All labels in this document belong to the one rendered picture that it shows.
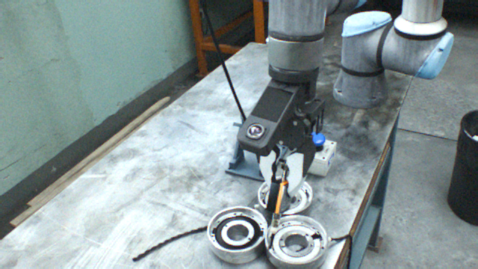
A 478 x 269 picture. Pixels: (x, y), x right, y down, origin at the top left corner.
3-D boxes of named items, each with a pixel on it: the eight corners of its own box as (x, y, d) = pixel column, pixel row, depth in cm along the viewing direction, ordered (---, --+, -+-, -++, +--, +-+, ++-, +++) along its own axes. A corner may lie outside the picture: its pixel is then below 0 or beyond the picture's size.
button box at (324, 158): (325, 177, 84) (326, 159, 81) (294, 169, 87) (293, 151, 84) (337, 155, 89) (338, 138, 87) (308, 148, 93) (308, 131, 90)
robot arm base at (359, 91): (342, 78, 120) (343, 48, 114) (392, 87, 113) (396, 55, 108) (326, 102, 109) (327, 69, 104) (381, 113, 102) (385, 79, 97)
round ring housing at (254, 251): (204, 264, 68) (201, 249, 65) (216, 220, 76) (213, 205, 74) (265, 269, 66) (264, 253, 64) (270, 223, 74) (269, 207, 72)
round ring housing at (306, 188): (304, 186, 82) (305, 171, 80) (320, 223, 73) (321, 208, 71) (254, 195, 81) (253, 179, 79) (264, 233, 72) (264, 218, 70)
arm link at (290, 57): (311, 45, 49) (254, 36, 53) (308, 80, 51) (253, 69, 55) (331, 33, 55) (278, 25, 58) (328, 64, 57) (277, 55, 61)
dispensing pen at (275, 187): (255, 258, 64) (273, 159, 62) (266, 250, 68) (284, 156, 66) (267, 263, 63) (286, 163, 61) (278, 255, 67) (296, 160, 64)
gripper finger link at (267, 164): (286, 177, 69) (296, 131, 64) (271, 195, 64) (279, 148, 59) (270, 170, 70) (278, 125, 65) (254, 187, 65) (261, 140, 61)
